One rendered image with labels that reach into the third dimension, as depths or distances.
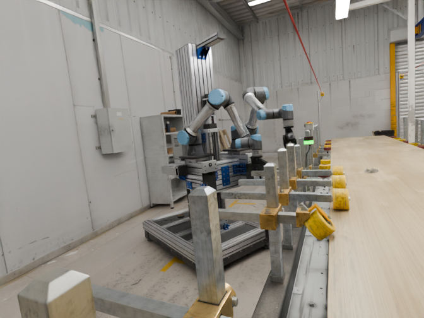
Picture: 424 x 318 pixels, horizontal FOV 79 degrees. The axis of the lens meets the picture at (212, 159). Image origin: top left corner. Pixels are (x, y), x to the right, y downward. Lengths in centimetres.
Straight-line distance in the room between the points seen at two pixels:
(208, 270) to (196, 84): 214
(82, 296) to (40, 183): 309
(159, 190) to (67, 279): 422
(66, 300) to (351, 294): 53
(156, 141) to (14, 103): 198
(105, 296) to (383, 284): 56
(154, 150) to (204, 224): 396
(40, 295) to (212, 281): 28
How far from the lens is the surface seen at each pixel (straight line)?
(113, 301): 56
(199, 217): 42
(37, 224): 334
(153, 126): 432
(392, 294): 67
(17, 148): 321
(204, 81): 253
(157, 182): 442
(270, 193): 90
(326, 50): 1012
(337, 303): 62
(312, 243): 149
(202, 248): 44
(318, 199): 110
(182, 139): 206
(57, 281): 24
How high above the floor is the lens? 125
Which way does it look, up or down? 7 degrees down
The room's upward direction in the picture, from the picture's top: 5 degrees counter-clockwise
